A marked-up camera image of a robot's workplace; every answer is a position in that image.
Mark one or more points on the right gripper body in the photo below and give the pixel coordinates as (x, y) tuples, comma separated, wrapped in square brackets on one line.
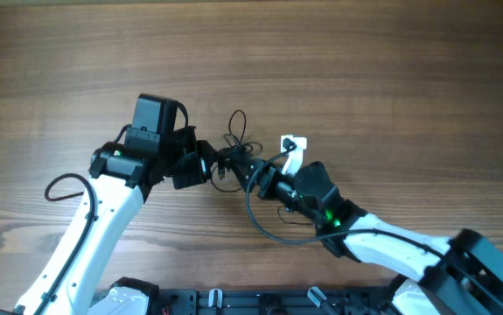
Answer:
[(279, 186)]

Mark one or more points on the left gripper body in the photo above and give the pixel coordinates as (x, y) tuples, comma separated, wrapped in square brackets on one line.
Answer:
[(189, 167)]

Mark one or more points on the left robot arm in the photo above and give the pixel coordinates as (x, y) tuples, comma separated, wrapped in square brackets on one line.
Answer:
[(121, 176)]

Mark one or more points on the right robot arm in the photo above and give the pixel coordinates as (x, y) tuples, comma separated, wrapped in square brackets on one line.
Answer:
[(459, 275)]

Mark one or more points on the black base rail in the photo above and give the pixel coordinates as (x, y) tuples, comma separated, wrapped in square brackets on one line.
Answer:
[(263, 302)]

